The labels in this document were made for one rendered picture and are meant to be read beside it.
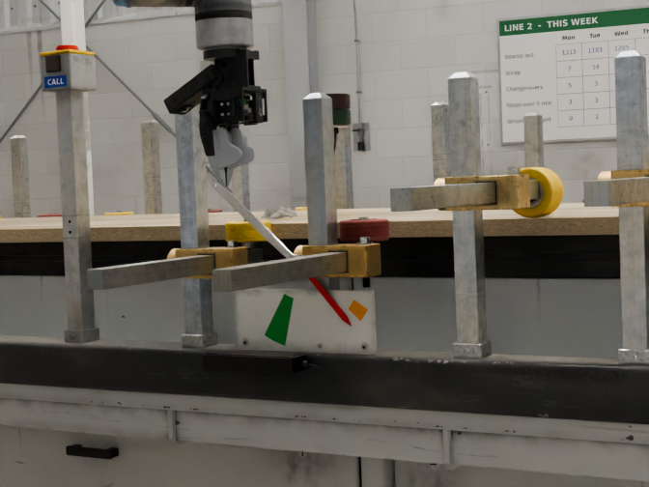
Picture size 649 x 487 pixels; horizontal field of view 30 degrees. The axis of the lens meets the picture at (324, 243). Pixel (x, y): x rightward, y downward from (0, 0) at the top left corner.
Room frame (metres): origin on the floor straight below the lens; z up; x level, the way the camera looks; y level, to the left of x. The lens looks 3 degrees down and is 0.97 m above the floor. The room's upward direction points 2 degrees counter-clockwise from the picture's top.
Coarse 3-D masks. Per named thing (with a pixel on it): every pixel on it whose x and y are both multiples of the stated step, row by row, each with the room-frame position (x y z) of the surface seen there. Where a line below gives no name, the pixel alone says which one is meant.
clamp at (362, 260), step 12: (300, 252) 1.93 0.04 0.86; (312, 252) 1.91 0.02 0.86; (324, 252) 1.90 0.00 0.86; (348, 252) 1.88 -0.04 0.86; (360, 252) 1.87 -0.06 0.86; (372, 252) 1.88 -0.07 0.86; (348, 264) 1.88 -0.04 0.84; (360, 264) 1.87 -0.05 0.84; (372, 264) 1.88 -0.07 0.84; (324, 276) 1.90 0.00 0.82; (336, 276) 1.89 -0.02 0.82; (348, 276) 1.88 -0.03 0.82; (360, 276) 1.87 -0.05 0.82
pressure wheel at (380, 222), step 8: (360, 216) 1.97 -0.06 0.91; (344, 224) 1.95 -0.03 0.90; (352, 224) 1.94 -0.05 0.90; (360, 224) 1.93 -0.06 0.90; (368, 224) 1.93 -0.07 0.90; (376, 224) 1.93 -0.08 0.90; (384, 224) 1.95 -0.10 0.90; (344, 232) 1.95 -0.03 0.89; (352, 232) 1.94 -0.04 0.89; (360, 232) 1.93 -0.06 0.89; (368, 232) 1.93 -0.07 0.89; (376, 232) 1.93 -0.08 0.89; (384, 232) 1.95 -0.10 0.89; (344, 240) 1.95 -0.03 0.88; (352, 240) 1.94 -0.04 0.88; (376, 240) 1.93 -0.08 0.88; (384, 240) 1.95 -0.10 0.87; (368, 280) 1.97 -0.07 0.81
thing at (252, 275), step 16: (304, 256) 1.81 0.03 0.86; (320, 256) 1.81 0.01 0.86; (336, 256) 1.86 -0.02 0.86; (224, 272) 1.61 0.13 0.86; (240, 272) 1.62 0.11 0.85; (256, 272) 1.66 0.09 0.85; (272, 272) 1.69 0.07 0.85; (288, 272) 1.73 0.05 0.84; (304, 272) 1.77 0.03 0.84; (320, 272) 1.81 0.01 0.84; (336, 272) 1.85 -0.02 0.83; (224, 288) 1.61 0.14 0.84; (240, 288) 1.62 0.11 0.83
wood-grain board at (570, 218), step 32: (0, 224) 2.83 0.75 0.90; (32, 224) 2.71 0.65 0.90; (96, 224) 2.52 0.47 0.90; (128, 224) 2.42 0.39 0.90; (160, 224) 2.34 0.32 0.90; (224, 224) 2.20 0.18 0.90; (288, 224) 2.13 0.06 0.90; (416, 224) 2.01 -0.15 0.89; (448, 224) 1.98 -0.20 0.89; (512, 224) 1.93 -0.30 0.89; (544, 224) 1.90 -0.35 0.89; (576, 224) 1.88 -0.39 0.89; (608, 224) 1.85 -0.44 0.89
